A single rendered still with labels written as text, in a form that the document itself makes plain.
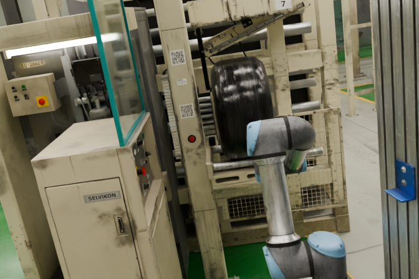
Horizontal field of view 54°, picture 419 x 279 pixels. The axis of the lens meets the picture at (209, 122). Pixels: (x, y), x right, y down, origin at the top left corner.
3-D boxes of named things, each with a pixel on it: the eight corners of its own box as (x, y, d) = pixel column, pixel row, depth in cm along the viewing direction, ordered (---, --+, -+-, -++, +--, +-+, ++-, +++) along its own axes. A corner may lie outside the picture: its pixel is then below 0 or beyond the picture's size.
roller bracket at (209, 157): (208, 180, 222) (206, 163, 219) (208, 155, 260) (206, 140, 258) (214, 179, 222) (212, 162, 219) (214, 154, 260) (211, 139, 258)
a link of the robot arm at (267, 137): (317, 281, 132) (288, 114, 138) (270, 288, 133) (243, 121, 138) (308, 271, 144) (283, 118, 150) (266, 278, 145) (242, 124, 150)
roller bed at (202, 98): (188, 144, 270) (181, 100, 262) (189, 137, 284) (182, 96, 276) (218, 140, 269) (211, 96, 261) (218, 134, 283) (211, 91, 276)
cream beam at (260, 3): (190, 28, 237) (186, 2, 233) (192, 26, 261) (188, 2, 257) (296, 11, 235) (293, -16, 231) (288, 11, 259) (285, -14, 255)
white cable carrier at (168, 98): (176, 159, 232) (160, 75, 219) (176, 156, 237) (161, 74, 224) (184, 158, 232) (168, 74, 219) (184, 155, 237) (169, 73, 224)
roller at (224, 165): (212, 172, 224) (211, 164, 224) (212, 170, 229) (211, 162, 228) (276, 163, 223) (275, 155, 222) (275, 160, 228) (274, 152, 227)
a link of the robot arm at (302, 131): (318, 106, 140) (301, 153, 185) (286, 111, 140) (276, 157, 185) (327, 137, 135) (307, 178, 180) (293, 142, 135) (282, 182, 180)
